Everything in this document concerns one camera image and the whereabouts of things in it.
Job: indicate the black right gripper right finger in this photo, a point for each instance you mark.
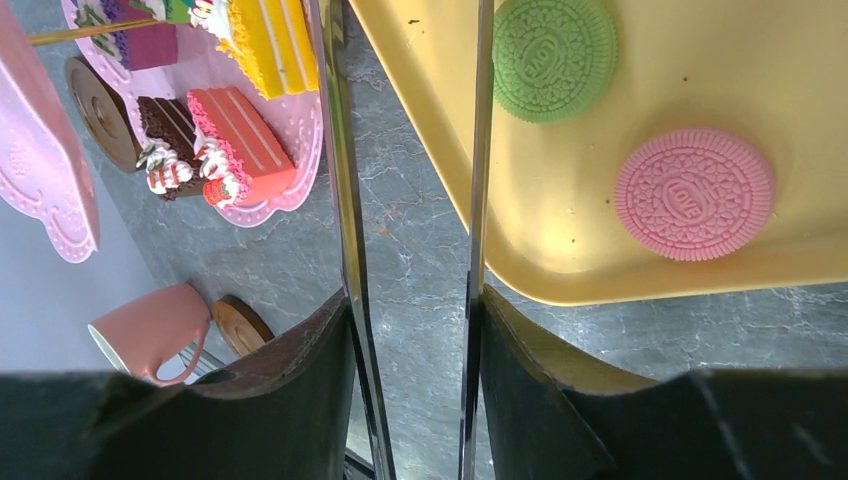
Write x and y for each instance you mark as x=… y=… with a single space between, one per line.
x=556 y=412

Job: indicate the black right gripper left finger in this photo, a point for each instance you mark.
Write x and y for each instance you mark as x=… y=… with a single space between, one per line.
x=281 y=412

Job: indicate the red strawberry cake slice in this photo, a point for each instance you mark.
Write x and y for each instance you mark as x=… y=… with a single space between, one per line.
x=242 y=160

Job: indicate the chocolate cake slice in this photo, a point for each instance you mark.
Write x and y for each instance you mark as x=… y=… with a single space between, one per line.
x=168 y=155

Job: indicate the brown saucer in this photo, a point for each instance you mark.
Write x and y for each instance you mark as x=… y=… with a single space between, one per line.
x=104 y=114
x=241 y=327

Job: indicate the yellow cake slice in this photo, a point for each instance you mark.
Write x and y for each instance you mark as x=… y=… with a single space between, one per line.
x=268 y=39

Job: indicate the purple cake slice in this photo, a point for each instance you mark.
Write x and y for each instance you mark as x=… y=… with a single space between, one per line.
x=124 y=51

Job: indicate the metal serving tongs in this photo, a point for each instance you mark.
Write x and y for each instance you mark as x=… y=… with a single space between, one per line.
x=327 y=35

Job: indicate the beige cup left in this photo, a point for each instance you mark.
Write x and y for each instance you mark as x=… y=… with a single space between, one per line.
x=140 y=336

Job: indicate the pink three-tier cake stand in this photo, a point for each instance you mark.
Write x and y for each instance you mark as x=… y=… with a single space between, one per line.
x=44 y=170

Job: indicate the yellow serving tray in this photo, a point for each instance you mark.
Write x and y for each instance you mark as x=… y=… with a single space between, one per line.
x=771 y=72

